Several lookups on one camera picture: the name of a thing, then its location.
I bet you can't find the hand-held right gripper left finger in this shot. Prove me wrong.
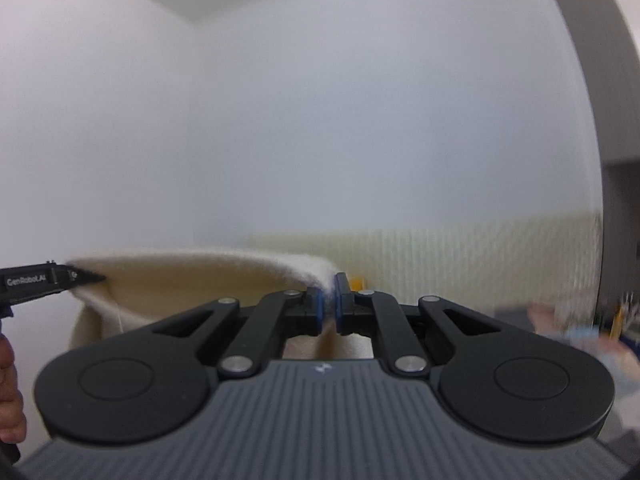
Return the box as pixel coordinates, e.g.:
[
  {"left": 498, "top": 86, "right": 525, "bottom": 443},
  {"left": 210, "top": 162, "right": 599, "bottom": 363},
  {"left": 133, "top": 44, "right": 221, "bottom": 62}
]
[{"left": 122, "top": 285, "right": 326, "bottom": 380}]

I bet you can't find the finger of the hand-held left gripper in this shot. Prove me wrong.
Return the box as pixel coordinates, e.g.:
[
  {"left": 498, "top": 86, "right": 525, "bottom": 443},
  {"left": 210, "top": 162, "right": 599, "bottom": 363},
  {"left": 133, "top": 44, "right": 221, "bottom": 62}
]
[{"left": 62, "top": 266, "right": 107, "bottom": 292}]

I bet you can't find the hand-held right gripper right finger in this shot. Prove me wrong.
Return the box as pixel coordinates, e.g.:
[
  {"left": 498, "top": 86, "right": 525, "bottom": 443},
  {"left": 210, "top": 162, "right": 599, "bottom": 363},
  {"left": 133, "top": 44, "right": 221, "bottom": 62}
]
[{"left": 334, "top": 272, "right": 527, "bottom": 379}]

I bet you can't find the grey door frame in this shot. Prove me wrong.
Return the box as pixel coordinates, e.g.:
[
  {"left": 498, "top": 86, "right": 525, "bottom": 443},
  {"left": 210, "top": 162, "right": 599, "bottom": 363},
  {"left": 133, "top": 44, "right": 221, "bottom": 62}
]
[{"left": 546, "top": 0, "right": 640, "bottom": 311}]

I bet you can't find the person's left hand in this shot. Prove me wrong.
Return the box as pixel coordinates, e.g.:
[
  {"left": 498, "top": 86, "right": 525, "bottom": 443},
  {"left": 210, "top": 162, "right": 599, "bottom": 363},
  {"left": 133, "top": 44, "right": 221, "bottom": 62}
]
[{"left": 0, "top": 334, "right": 28, "bottom": 444}]

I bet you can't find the cream quilted headboard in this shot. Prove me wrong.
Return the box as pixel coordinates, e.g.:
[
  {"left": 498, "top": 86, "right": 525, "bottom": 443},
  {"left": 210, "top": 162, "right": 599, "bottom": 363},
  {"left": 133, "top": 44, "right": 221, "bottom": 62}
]
[{"left": 249, "top": 209, "right": 605, "bottom": 317}]

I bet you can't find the plaid pastel blanket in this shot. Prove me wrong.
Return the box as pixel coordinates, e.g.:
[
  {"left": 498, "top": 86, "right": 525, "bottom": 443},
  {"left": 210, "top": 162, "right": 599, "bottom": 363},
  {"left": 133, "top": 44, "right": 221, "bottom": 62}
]
[{"left": 492, "top": 302, "right": 640, "bottom": 441}]

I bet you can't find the cream striped knit sweater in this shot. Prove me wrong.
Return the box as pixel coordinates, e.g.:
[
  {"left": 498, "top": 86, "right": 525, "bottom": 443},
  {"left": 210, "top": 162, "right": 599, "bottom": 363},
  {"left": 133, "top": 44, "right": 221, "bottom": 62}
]
[{"left": 66, "top": 247, "right": 337, "bottom": 362}]

